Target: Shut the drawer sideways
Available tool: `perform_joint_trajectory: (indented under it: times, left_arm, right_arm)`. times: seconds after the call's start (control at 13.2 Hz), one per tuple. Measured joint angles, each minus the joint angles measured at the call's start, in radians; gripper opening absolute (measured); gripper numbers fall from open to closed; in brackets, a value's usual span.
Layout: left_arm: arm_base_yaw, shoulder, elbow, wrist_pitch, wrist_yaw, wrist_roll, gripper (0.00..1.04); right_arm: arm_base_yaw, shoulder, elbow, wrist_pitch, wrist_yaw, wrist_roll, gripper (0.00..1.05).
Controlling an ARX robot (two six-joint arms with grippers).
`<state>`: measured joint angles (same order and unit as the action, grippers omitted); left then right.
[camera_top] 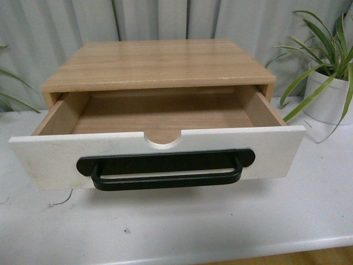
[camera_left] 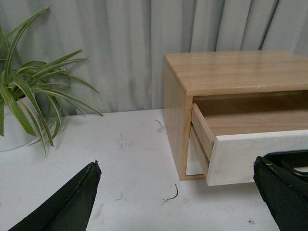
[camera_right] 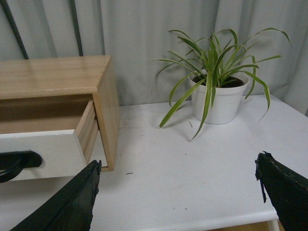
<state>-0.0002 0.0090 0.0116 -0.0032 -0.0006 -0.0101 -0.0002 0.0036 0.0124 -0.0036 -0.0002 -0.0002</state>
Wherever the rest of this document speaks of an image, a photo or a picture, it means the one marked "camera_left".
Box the light wooden drawer cabinet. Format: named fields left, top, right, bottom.
left=163, top=51, right=308, bottom=180

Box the white plant pot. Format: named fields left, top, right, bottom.
left=0, top=97, right=39, bottom=152

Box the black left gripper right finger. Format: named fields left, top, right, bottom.
left=253, top=156, right=308, bottom=231

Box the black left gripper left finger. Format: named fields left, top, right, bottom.
left=10, top=161, right=102, bottom=231

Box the white drawer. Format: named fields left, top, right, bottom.
left=186, top=125, right=209, bottom=178
left=191, top=103, right=308, bottom=186

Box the grey curtain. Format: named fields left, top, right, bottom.
left=0, top=0, right=308, bottom=113

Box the green spider plant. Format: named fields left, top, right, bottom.
left=0, top=8, right=102, bottom=150

